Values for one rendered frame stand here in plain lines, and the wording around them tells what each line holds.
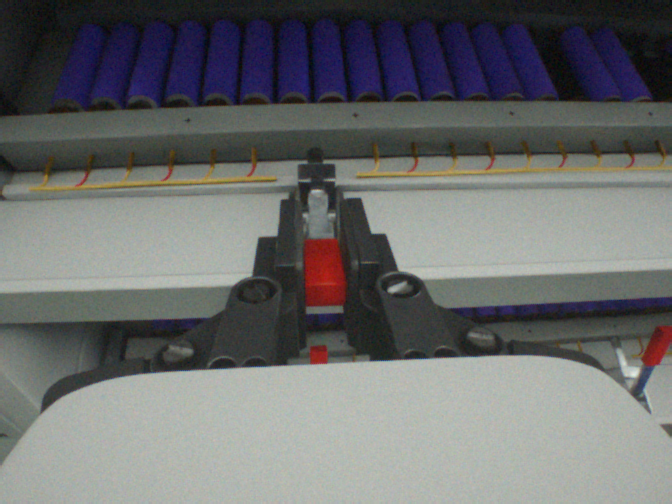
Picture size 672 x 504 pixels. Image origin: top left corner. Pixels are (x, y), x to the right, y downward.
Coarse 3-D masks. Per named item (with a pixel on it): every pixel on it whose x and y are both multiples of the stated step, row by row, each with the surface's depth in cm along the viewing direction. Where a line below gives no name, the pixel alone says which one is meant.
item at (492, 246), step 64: (0, 0) 22; (640, 0) 27; (0, 64) 22; (0, 192) 20; (384, 192) 21; (448, 192) 21; (512, 192) 22; (576, 192) 22; (640, 192) 22; (0, 256) 19; (64, 256) 19; (128, 256) 19; (192, 256) 19; (448, 256) 20; (512, 256) 20; (576, 256) 20; (640, 256) 20; (0, 320) 21; (64, 320) 22
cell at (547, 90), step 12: (516, 24) 25; (504, 36) 26; (516, 36) 25; (528, 36) 25; (516, 48) 25; (528, 48) 24; (516, 60) 24; (528, 60) 24; (540, 60) 24; (516, 72) 24; (528, 72) 24; (540, 72) 23; (528, 84) 23; (540, 84) 23; (552, 84) 23; (528, 96) 23; (540, 96) 23; (552, 96) 23
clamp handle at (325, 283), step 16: (320, 208) 18; (320, 224) 17; (320, 240) 14; (336, 240) 14; (304, 256) 13; (320, 256) 13; (336, 256) 13; (304, 272) 12; (320, 272) 12; (336, 272) 12; (320, 288) 11; (336, 288) 12; (320, 304) 12; (336, 304) 12
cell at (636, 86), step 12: (600, 36) 26; (612, 36) 25; (600, 48) 25; (612, 48) 25; (612, 60) 25; (624, 60) 24; (612, 72) 24; (624, 72) 24; (636, 72) 24; (624, 84) 24; (636, 84) 23; (624, 96) 24; (636, 96) 23; (648, 96) 23
